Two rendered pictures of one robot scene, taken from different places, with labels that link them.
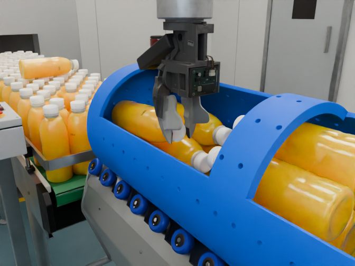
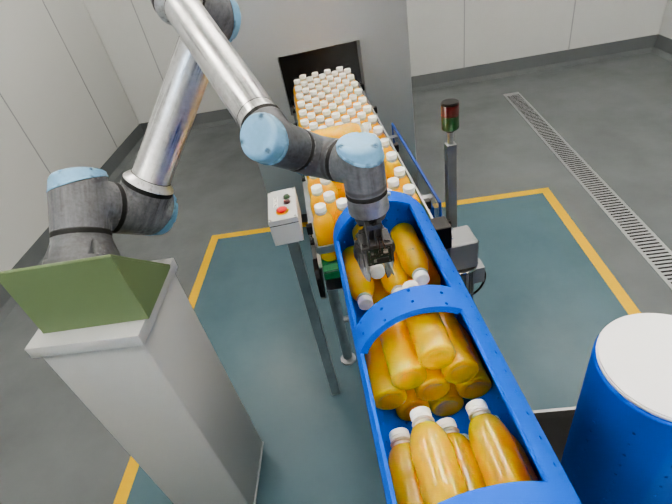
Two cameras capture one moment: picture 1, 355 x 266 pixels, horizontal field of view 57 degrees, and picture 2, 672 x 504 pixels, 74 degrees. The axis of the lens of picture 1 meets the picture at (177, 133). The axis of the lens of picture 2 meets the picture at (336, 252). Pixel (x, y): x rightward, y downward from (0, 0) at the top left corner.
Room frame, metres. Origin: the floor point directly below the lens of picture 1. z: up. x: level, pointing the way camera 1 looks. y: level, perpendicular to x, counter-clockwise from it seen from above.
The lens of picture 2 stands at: (-0.15, -0.44, 1.88)
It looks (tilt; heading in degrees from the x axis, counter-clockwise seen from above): 37 degrees down; 38
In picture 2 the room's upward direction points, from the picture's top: 12 degrees counter-clockwise
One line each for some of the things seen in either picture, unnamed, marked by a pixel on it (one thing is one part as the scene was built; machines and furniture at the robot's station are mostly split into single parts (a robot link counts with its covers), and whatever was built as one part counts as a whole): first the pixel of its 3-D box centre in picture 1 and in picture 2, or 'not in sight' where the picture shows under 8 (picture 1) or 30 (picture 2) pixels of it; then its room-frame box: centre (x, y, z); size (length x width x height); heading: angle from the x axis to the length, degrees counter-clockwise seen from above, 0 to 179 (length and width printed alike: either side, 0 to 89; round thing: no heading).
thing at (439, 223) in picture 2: not in sight; (437, 235); (0.99, 0.00, 0.95); 0.10 x 0.07 x 0.10; 127
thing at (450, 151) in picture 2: not in sight; (452, 256); (1.36, 0.08, 0.55); 0.04 x 0.04 x 1.10; 37
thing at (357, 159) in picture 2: not in sight; (361, 167); (0.56, -0.01, 1.44); 0.10 x 0.09 x 0.12; 83
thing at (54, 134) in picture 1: (55, 145); (326, 233); (0.83, 0.34, 1.00); 0.07 x 0.07 x 0.19
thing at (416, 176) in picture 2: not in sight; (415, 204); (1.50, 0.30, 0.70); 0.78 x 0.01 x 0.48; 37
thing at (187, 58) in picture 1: (187, 59); (373, 235); (0.55, -0.02, 1.27); 0.09 x 0.08 x 0.12; 37
